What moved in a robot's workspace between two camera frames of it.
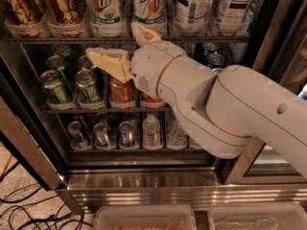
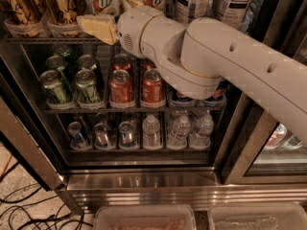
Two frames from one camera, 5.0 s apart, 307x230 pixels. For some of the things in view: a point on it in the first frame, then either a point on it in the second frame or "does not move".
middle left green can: x=59 y=63 does not move
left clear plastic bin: x=145 y=218 does not move
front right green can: x=86 y=86 does not move
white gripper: x=151 y=66 -> x=129 y=29
